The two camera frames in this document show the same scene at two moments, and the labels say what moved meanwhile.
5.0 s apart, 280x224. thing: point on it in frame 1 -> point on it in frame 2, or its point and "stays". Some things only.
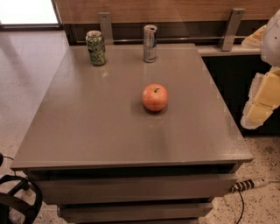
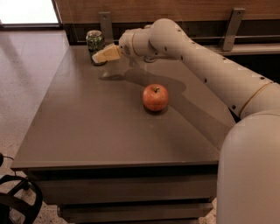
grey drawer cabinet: [99, 155] stays
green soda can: [96, 48] stays
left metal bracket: [106, 27] stays
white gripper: [271, 40] -> [126, 44]
